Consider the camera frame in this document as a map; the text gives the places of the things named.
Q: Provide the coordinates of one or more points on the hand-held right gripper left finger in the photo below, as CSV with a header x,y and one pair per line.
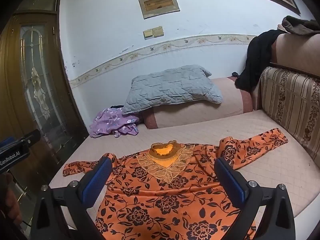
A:
x,y
97,180

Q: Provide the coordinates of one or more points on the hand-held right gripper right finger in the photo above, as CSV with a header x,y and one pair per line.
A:
x,y
228,180

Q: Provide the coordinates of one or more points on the orange floral shirt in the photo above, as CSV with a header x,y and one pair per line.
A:
x,y
155,195

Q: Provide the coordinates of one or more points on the person's left hand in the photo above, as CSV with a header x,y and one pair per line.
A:
x,y
10,200

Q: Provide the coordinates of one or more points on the pink quilted sofa bed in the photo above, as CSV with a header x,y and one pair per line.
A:
x,y
275,180

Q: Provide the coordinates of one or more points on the purple floral garment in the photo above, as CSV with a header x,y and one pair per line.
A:
x,y
107,123

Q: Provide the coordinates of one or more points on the pink bolster cushion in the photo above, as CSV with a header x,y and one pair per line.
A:
x,y
200,112

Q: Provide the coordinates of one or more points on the striped floral backrest cushion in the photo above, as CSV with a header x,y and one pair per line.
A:
x,y
290,102

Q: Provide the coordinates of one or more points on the small black object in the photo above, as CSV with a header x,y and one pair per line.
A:
x,y
235,74

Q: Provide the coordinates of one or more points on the grey quilted pillow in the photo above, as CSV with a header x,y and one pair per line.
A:
x,y
170,87

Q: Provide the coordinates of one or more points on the black garment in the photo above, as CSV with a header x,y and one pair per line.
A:
x,y
257,57

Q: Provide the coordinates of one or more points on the plain pink backrest cushion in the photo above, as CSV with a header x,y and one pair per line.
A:
x,y
300,52

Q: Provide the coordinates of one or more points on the dark brown garment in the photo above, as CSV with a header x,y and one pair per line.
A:
x,y
302,26

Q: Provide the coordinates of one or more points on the beige wall switch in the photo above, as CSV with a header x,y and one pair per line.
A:
x,y
148,33
158,31

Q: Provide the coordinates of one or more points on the beige wall plaque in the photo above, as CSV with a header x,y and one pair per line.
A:
x,y
158,3

